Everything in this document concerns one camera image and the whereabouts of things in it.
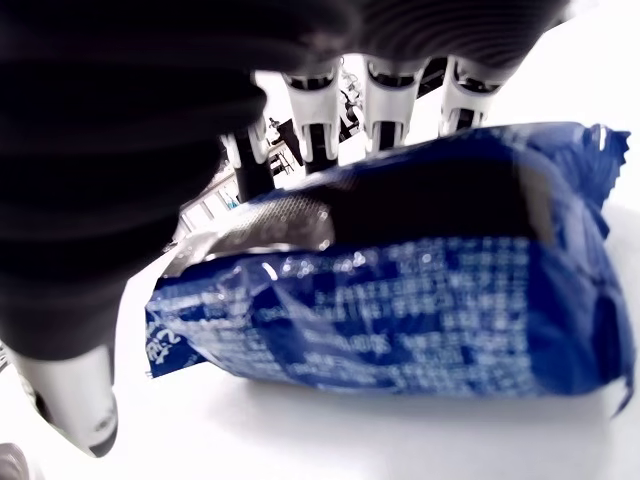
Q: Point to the blue Oreo cookie pack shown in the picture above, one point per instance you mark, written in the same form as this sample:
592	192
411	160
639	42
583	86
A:
400	300

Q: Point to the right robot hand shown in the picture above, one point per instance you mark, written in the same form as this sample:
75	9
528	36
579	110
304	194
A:
125	125

